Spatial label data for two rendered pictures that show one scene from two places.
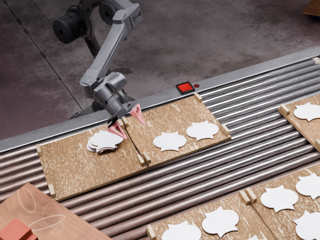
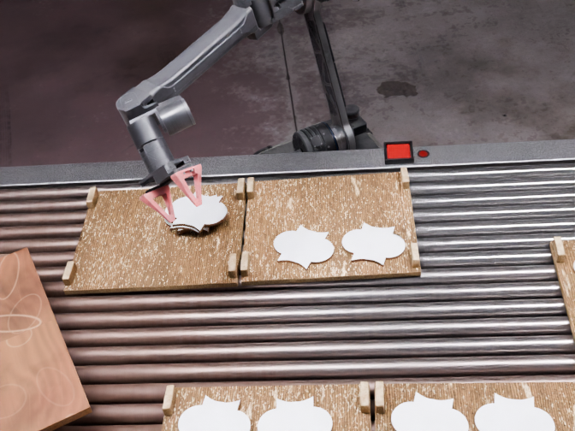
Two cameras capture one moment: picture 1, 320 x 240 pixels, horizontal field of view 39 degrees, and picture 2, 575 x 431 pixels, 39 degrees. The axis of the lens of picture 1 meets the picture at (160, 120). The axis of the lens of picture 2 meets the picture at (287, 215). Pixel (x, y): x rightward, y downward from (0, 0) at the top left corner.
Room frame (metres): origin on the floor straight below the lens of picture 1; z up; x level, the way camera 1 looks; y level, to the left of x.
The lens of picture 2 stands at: (0.24, -0.64, 2.32)
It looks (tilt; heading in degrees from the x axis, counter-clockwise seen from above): 43 degrees down; 27
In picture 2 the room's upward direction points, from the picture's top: 8 degrees counter-clockwise
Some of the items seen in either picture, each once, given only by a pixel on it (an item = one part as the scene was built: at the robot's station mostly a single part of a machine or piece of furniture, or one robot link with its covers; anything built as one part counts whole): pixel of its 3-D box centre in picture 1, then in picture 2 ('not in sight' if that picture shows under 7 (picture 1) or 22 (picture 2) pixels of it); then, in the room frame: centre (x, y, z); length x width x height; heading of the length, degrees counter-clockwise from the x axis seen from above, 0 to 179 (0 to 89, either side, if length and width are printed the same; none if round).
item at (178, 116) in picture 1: (174, 128); (328, 225); (1.56, -0.06, 0.93); 0.41 x 0.35 x 0.02; 111
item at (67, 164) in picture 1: (89, 158); (160, 235); (1.41, 0.33, 0.93); 0.41 x 0.35 x 0.02; 110
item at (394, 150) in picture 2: (185, 88); (398, 152); (1.88, -0.15, 0.92); 0.06 x 0.06 x 0.01; 19
